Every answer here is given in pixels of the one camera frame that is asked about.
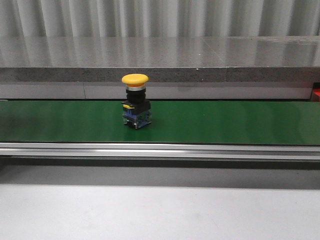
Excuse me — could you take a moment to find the yellow push button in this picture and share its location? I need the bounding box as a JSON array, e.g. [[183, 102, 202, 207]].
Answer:
[[121, 73, 152, 130]]

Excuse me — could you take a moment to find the green conveyor belt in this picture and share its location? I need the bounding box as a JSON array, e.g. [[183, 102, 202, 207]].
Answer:
[[0, 100, 320, 145]]

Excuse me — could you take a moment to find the grey granite counter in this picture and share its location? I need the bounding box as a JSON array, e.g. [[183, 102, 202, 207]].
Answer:
[[0, 36, 320, 101]]

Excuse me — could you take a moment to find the red plastic tray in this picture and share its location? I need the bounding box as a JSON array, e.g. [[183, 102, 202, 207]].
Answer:
[[310, 82, 320, 102]]

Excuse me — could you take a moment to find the white pleated curtain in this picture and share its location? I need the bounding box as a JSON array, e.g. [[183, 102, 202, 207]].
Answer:
[[0, 0, 320, 37]]

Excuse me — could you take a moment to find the aluminium conveyor frame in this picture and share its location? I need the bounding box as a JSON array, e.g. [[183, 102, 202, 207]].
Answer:
[[0, 142, 320, 161]]

